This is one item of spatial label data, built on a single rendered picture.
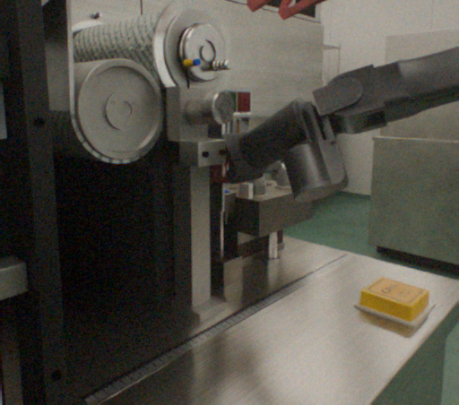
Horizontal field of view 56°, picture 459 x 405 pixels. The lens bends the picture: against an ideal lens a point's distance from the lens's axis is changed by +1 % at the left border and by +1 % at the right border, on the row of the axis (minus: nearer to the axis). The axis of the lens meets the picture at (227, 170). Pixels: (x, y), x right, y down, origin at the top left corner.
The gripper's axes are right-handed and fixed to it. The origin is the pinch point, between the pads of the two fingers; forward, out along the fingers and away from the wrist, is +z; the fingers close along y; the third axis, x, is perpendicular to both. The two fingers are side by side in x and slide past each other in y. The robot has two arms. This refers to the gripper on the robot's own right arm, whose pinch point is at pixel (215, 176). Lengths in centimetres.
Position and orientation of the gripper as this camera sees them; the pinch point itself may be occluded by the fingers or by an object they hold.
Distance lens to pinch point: 67.4
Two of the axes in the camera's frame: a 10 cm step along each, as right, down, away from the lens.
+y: 6.8, -1.2, 7.2
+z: -6.3, 4.1, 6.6
